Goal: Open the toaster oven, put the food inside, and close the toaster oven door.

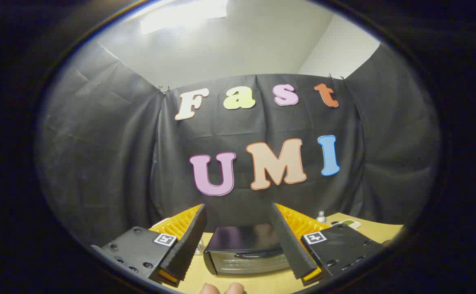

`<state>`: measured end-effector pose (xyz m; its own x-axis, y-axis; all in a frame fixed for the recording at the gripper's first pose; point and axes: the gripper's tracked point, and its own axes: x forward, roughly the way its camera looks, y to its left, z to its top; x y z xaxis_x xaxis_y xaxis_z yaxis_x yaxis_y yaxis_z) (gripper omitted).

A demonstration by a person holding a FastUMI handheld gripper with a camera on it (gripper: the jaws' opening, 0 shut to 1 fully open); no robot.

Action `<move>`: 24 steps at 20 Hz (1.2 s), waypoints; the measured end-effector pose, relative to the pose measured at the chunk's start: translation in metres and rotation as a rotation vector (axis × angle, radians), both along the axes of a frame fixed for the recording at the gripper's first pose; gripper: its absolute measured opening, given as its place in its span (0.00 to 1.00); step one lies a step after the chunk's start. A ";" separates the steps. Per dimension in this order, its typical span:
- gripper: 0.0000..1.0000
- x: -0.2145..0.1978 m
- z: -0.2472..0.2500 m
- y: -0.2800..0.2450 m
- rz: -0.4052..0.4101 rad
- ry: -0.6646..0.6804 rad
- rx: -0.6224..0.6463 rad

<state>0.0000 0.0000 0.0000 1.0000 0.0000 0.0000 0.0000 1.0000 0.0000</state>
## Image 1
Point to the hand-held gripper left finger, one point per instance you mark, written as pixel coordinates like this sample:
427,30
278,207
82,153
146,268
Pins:
189,241

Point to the small silver-capped bottle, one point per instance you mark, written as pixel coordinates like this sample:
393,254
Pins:
321,217

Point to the black backdrop cloth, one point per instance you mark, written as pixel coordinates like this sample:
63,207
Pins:
238,134

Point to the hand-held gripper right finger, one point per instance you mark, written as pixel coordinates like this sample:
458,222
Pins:
289,245

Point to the black toaster oven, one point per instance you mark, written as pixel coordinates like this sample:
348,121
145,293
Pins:
244,253

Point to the white flat device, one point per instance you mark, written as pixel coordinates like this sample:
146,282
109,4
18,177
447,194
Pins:
349,223

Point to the clear glass jar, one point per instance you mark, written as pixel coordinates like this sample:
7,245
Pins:
199,246

